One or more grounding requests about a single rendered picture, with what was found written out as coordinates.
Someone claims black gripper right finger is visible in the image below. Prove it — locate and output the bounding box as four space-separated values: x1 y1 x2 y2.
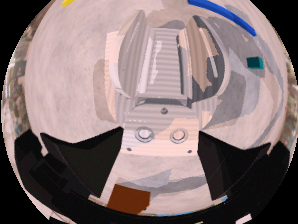
197 131 273 201

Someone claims small teal block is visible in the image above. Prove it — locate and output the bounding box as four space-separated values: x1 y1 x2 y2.
246 56 265 69

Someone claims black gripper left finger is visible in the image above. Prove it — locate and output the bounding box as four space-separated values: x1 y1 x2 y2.
40 127 124 198

